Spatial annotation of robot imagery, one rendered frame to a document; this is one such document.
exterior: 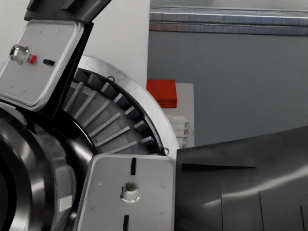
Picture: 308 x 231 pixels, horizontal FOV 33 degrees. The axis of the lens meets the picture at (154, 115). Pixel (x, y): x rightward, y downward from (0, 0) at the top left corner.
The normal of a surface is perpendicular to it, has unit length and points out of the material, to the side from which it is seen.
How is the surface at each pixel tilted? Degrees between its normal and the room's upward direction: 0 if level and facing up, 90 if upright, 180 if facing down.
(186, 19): 90
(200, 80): 90
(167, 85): 0
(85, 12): 42
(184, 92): 0
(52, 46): 48
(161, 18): 90
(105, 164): 0
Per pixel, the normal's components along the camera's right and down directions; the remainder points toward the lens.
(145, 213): 0.01, -0.82
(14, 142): -0.23, 0.09
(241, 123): -0.05, 0.58
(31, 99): -0.69, -0.42
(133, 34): -0.04, -0.08
